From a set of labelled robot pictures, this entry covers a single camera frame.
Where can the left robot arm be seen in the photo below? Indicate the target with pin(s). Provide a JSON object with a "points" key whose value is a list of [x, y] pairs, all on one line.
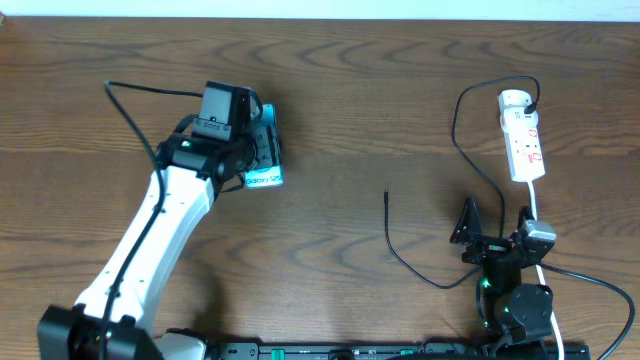
{"points": [[233, 136]]}

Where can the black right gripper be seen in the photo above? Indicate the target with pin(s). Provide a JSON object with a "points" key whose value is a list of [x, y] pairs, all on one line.
{"points": [[460, 236]]}

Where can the white USB charger adapter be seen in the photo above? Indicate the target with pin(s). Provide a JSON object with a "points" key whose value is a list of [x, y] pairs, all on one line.
{"points": [[513, 98]]}

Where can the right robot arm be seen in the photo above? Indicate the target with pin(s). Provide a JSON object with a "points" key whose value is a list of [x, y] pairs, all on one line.
{"points": [[515, 312]]}

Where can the white power strip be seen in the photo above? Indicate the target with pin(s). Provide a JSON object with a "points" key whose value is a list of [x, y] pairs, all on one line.
{"points": [[522, 143]]}

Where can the Galaxy S25 smartphone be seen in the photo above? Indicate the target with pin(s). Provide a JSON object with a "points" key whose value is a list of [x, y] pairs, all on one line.
{"points": [[272, 177]]}

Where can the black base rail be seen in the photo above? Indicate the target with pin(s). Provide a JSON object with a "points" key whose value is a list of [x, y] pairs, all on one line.
{"points": [[360, 351]]}

